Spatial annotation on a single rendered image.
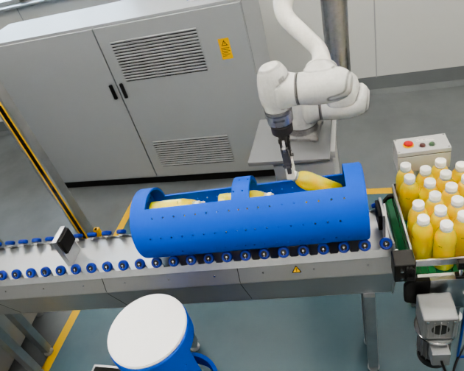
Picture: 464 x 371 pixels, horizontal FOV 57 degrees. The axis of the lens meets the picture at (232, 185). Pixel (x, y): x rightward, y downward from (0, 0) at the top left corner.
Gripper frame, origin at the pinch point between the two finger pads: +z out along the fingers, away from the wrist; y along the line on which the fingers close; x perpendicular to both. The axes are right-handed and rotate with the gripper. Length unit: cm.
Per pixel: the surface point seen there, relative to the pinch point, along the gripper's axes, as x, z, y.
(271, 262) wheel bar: -12.1, 31.4, 17.2
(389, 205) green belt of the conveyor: 36, 35, -11
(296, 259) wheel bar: -2.4, 31.1, 16.9
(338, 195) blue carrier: 16.0, 3.2, 13.9
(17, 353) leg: -170, 96, 16
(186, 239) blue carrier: -40.4, 11.8, 19.6
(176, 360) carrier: -40, 25, 60
